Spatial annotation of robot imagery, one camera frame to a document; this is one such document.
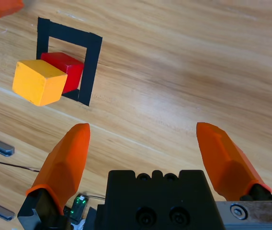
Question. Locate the yellow wooden cube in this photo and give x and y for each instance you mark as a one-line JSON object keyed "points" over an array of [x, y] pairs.
{"points": [[37, 81]]}

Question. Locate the red wooden cube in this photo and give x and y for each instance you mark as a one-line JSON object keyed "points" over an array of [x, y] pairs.
{"points": [[75, 76]]}

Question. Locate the green lit circuit board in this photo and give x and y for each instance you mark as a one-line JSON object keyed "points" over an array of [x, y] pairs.
{"points": [[79, 206]]}

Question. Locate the black tape square outline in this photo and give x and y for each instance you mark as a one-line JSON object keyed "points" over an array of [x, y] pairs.
{"points": [[91, 67]]}

